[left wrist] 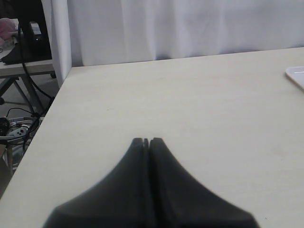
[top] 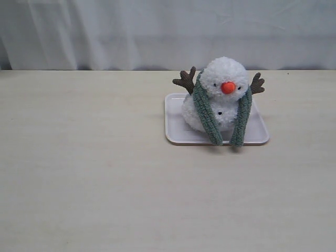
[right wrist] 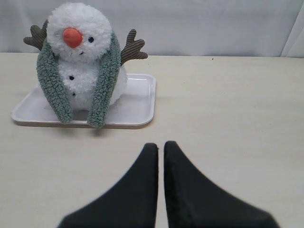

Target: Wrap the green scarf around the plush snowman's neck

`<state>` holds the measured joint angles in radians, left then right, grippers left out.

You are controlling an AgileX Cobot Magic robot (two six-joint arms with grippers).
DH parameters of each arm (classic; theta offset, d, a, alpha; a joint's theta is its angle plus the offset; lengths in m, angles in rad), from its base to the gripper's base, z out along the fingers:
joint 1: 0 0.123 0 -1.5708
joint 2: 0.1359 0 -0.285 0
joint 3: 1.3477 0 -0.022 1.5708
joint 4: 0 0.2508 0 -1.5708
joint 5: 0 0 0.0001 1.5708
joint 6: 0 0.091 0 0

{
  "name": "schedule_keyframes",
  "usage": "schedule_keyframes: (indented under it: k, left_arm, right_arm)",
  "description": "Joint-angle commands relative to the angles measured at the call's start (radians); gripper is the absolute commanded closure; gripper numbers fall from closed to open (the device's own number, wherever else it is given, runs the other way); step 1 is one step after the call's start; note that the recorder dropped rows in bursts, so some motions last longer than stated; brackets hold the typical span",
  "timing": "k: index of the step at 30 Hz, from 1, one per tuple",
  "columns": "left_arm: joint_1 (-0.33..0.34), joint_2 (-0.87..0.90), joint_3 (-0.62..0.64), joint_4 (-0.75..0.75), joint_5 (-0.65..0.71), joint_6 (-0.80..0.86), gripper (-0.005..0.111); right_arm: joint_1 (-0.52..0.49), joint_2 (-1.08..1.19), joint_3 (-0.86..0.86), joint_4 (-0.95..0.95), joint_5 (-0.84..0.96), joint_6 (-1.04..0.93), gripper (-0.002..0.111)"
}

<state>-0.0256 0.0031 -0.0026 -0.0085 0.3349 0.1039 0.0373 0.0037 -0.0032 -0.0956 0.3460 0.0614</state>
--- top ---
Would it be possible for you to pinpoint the white background curtain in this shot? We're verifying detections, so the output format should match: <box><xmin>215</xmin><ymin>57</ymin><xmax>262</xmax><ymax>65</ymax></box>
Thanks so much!
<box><xmin>1</xmin><ymin>1</ymin><xmax>335</xmax><ymax>70</ymax></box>

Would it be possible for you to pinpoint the grey-green knitted scarf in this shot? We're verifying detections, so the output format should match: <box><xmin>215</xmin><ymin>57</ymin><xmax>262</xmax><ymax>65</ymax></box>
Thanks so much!
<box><xmin>196</xmin><ymin>85</ymin><xmax>253</xmax><ymax>148</ymax></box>

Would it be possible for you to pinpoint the white plush snowman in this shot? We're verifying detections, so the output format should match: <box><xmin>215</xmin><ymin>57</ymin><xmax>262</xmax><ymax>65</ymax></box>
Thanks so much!
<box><xmin>172</xmin><ymin>56</ymin><xmax>265</xmax><ymax>132</ymax></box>

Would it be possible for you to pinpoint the white rectangular tray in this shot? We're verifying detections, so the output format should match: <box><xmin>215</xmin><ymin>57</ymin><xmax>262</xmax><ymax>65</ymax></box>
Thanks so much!
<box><xmin>164</xmin><ymin>93</ymin><xmax>270</xmax><ymax>145</ymax></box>

